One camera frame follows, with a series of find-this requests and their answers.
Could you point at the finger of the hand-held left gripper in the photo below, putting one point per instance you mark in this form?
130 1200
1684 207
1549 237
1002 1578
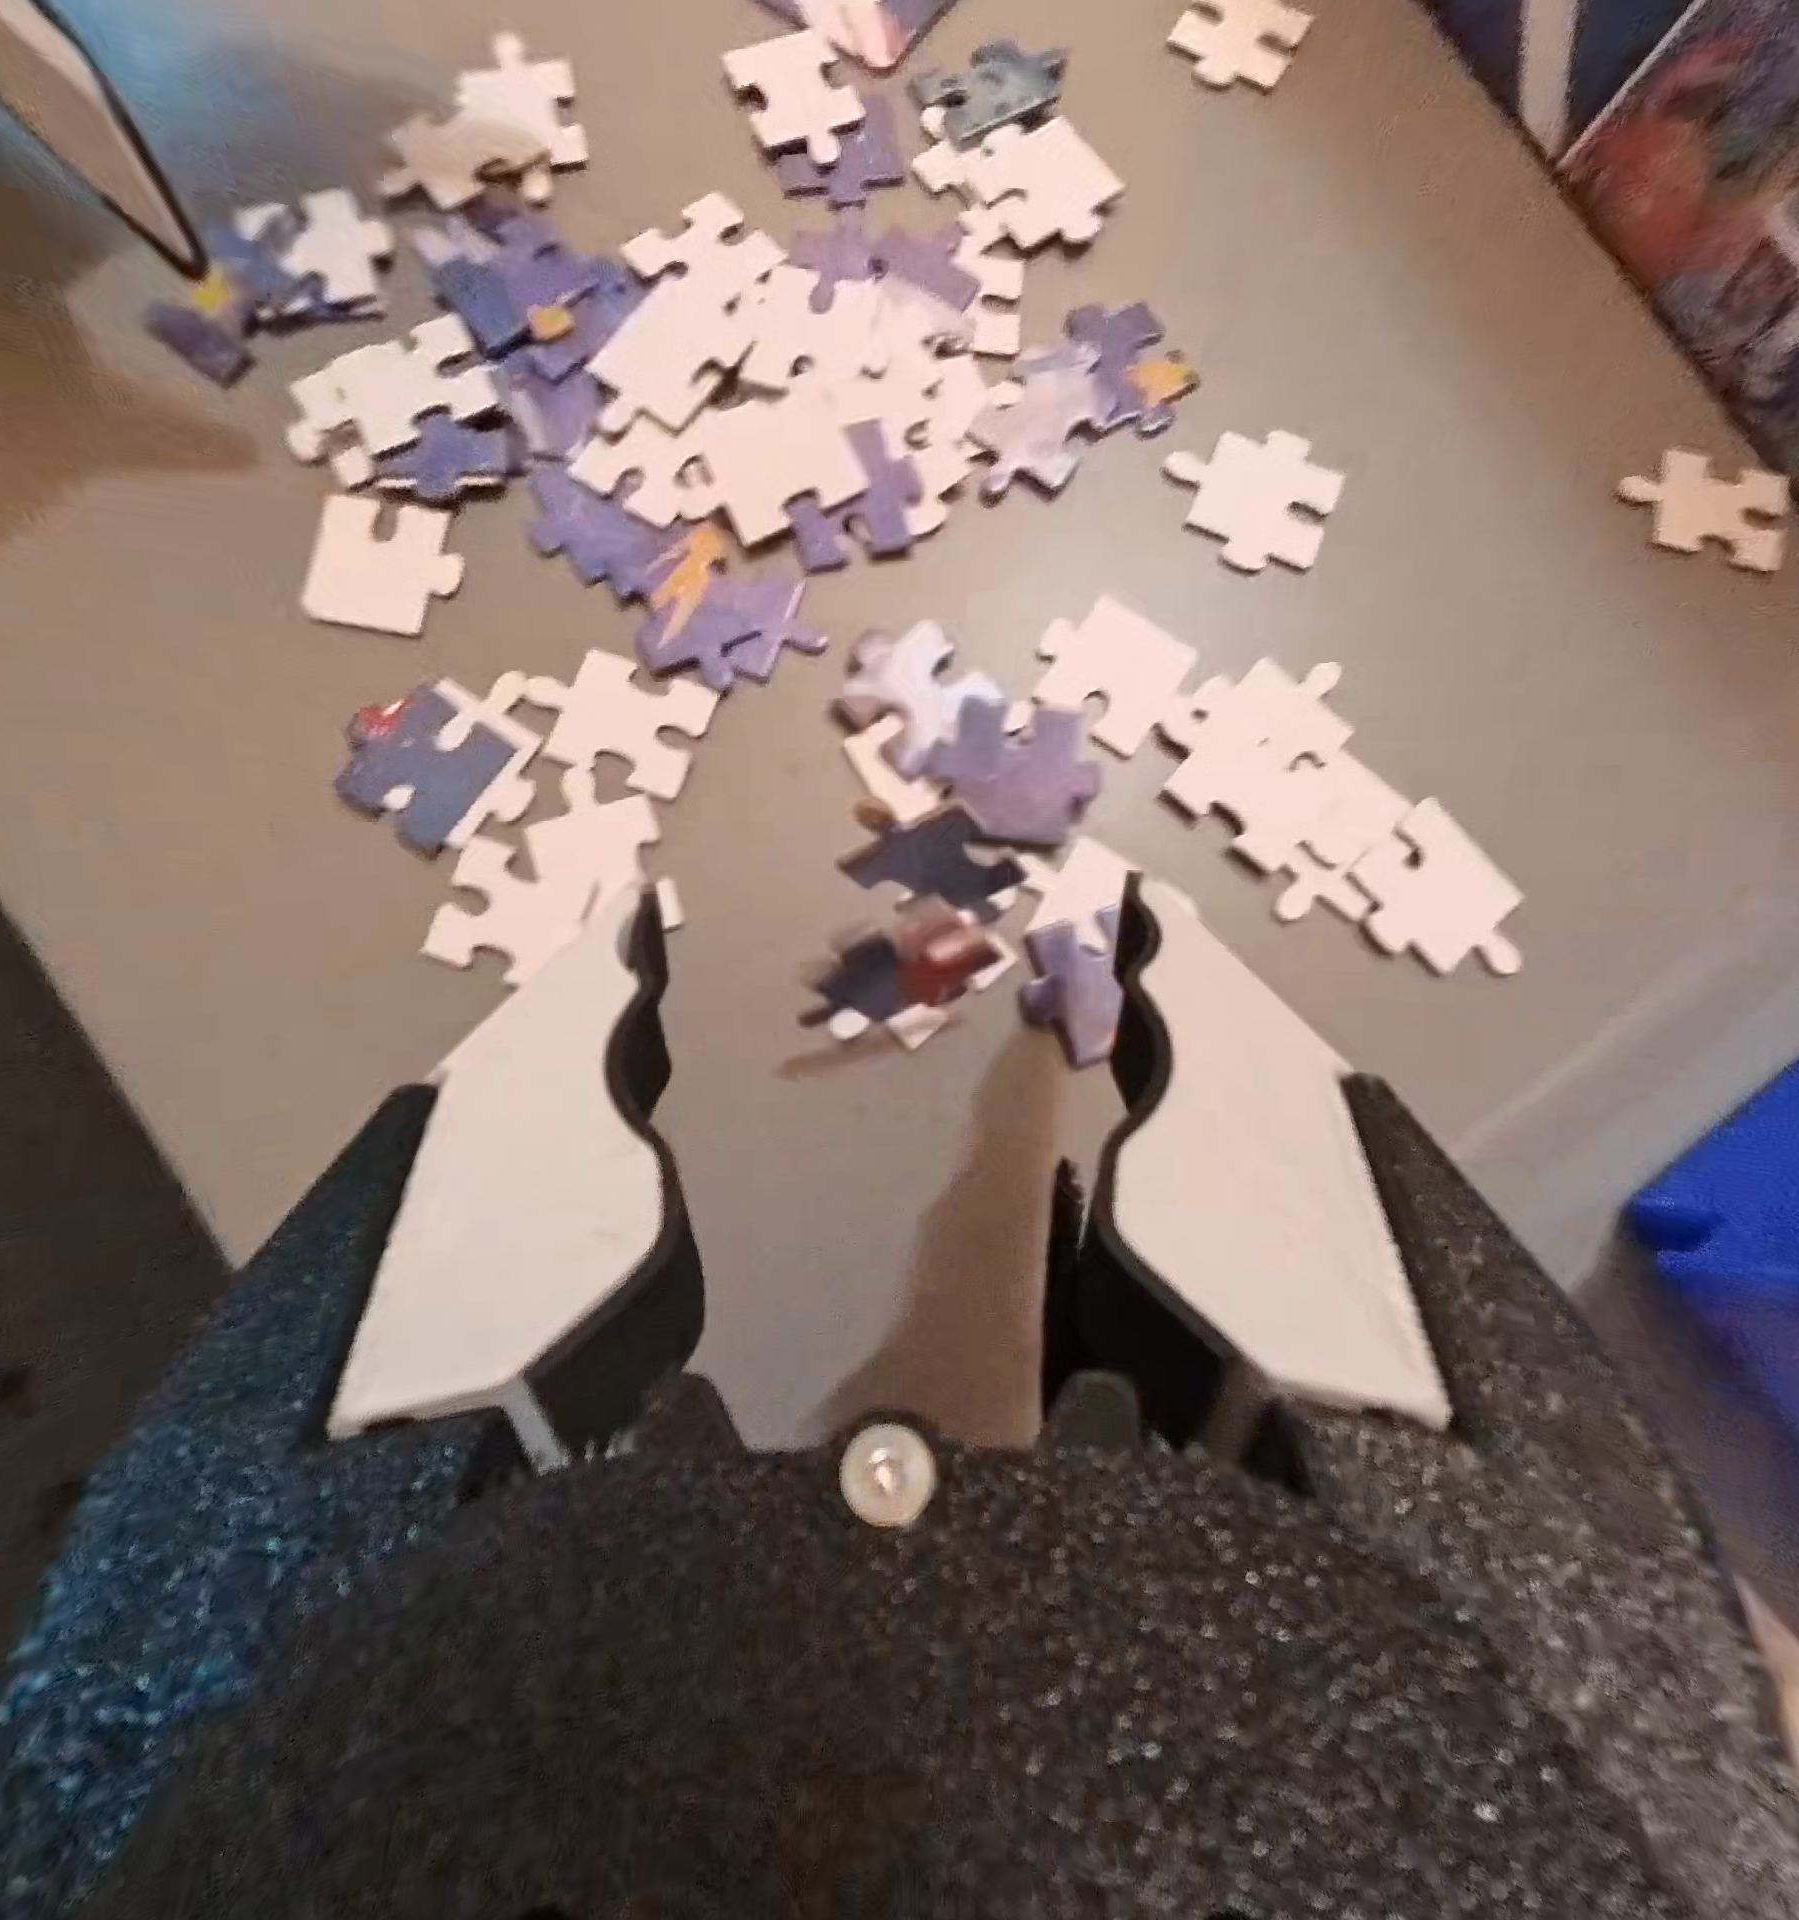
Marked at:
66 90

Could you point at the space and ocean print box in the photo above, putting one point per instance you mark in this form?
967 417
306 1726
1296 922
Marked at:
1710 224

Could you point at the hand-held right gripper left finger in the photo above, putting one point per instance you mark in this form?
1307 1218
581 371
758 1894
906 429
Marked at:
524 1246

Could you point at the pile of puzzle pieces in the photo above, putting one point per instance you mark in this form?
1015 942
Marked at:
1260 503

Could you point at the white puzzle tray blue rim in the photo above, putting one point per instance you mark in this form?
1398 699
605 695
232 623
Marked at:
877 23

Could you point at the blue plastic bin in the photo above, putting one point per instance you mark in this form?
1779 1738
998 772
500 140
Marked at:
1769 1274

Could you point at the black perforated pad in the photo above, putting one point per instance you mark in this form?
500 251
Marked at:
45 1200

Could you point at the dark blue red-marked puzzle piece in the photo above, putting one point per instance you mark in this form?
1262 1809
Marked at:
906 967

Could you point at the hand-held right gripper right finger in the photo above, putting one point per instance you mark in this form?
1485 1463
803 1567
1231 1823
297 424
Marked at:
1260 1230

